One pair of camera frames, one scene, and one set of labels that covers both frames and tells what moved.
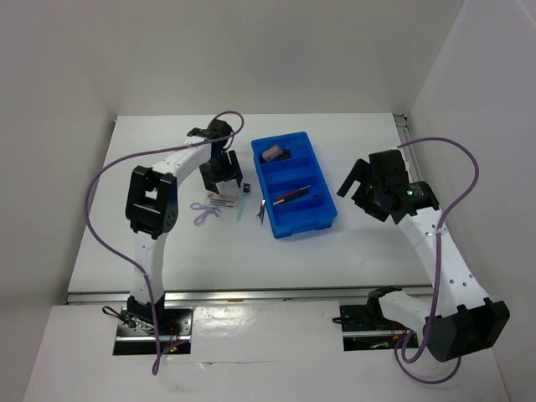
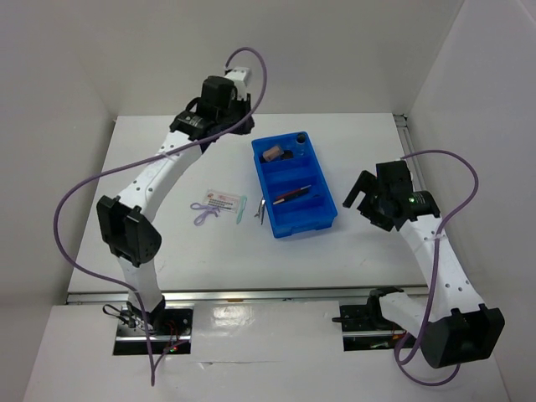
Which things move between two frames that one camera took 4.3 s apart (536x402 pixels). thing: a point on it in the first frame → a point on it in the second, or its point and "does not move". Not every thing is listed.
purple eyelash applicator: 208,208 does not move
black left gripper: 209,178 → 244,127
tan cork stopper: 272,152 does not move
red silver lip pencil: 292,192 does not move
